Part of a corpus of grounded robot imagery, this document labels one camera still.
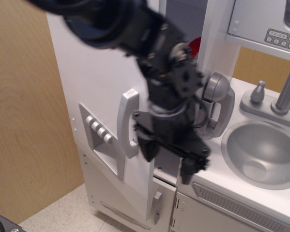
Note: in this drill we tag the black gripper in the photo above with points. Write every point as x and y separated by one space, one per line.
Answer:
174 131

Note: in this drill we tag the silver fridge door handle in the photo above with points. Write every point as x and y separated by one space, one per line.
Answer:
128 104

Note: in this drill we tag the white toy fridge door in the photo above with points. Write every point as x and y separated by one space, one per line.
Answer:
95 78

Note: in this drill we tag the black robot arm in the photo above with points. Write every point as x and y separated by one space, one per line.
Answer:
164 59

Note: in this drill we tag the silver oven vent panel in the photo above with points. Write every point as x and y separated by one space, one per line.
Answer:
243 211

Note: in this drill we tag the silver toy telephone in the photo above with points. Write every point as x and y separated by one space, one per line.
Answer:
218 100

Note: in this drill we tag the silver ice dispenser panel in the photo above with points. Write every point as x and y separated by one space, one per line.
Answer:
103 142

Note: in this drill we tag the white lower freezer door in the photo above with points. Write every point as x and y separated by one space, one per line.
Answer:
129 200

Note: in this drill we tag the white toy kitchen cabinet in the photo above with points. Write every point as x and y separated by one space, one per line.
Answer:
209 19

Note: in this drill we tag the silver toy sink bowl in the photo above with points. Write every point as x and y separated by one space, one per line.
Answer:
259 153

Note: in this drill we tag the silver faucet knob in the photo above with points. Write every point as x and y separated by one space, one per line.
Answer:
258 93

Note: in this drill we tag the red toy pepper right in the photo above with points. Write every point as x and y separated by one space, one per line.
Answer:
195 46

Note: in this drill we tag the silver toy faucet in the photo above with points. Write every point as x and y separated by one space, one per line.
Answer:
282 104

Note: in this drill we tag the toy microwave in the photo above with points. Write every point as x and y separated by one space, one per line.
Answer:
262 21

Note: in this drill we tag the dark object bottom left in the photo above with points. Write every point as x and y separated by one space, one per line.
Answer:
8 226

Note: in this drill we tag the silver freezer door handle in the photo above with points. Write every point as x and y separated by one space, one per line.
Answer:
155 216

